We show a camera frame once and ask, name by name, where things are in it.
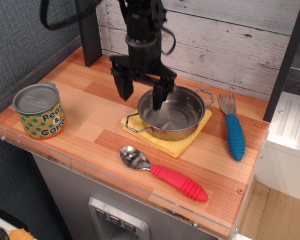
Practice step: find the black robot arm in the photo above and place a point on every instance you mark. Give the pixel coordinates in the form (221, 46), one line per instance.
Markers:
(144, 21)

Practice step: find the stainless steel pot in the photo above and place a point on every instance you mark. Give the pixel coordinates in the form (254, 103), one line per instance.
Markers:
(178, 117)

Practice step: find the orange object at corner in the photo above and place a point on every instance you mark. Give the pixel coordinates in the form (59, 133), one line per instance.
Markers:
(20, 234)

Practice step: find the dark right shelf post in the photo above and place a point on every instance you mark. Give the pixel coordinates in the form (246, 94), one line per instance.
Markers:
(283, 72)

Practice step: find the grey cabinet with dispenser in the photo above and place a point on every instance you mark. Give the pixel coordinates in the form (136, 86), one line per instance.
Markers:
(92, 210)

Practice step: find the yellow folded cloth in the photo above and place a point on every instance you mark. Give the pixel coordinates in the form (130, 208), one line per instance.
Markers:
(173, 148)

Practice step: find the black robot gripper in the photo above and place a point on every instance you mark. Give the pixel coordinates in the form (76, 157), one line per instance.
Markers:
(143, 64)

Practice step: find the white toy sink unit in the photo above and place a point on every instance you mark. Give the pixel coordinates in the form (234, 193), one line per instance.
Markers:
(278, 166)

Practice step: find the fork with blue handle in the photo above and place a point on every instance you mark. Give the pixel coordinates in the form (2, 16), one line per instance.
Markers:
(235, 135)

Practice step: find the spoon with red handle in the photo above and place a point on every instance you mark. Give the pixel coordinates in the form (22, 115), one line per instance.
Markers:
(136, 160)

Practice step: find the peas and carrots can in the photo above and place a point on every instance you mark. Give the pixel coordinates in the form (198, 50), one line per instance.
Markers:
(40, 110)

